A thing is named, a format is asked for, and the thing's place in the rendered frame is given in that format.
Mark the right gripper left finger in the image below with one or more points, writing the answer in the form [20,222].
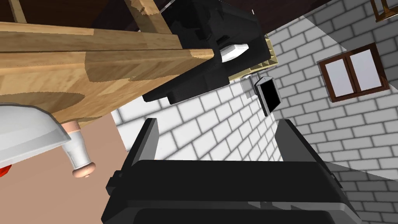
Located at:
[146,143]

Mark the white framed black wall panel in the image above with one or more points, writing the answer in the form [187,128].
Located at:
[270,95]

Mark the brown framed window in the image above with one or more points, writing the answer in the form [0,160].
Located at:
[354,73]

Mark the red round object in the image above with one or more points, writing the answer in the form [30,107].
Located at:
[3,171]

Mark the black blocky object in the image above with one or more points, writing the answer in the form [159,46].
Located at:
[199,25]

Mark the beige ridged block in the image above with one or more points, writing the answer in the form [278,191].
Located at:
[271,56]

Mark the white and pink bottle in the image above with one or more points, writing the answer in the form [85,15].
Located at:
[77,152]

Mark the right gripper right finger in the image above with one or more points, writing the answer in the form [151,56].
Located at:
[292,146]

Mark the light wooden table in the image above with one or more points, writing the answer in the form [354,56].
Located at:
[46,77]

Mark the white bowl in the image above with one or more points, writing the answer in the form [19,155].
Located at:
[25,133]

